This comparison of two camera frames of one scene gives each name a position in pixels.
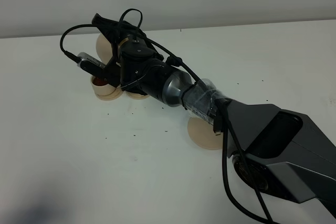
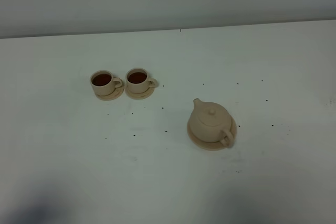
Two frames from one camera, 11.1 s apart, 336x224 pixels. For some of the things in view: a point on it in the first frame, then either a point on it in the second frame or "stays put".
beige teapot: (104, 49) -> (211, 122)
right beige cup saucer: (136, 96) stays put
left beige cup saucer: (117, 93) stays put
